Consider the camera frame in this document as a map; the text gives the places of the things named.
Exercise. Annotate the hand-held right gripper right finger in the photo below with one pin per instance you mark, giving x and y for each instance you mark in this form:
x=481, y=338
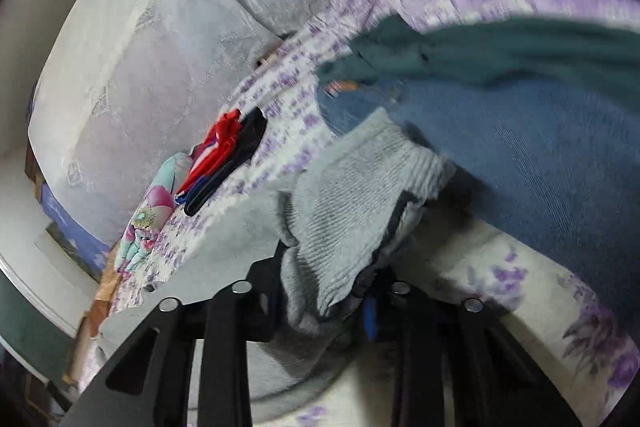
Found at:
x=370, y=322

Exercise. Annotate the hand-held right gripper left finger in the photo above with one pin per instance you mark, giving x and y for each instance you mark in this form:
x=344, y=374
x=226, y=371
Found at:
x=225, y=347

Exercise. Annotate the grey sweatpants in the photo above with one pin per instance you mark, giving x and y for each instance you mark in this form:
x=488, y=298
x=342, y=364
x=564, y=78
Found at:
x=350, y=207

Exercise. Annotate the orange-brown pillow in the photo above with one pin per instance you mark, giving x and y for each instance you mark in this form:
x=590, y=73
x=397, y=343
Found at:
x=102, y=294

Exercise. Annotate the folded floral blanket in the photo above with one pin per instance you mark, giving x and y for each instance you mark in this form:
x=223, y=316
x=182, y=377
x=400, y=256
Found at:
x=155, y=207

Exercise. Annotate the purple floral bedsheet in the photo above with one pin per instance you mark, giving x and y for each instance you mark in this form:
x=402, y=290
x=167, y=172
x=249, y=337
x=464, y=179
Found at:
x=525, y=282

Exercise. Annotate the red and black folded clothes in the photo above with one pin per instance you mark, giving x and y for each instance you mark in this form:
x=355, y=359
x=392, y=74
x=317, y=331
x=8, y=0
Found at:
x=246, y=147

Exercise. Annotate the folded red garment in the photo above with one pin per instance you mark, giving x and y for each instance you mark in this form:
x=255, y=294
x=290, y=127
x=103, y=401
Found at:
x=220, y=142

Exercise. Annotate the blue wrapped package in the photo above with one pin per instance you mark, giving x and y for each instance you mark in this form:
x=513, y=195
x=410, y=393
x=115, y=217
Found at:
x=65, y=217

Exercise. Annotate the blue jeans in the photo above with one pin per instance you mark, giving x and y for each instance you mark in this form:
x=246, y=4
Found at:
x=525, y=167

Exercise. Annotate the white lace cover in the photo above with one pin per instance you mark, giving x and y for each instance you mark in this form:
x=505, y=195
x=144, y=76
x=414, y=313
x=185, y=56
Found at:
x=175, y=57

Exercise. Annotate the dark teal knit garment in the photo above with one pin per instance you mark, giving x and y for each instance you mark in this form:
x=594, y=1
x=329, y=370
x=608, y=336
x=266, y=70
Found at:
x=500, y=52

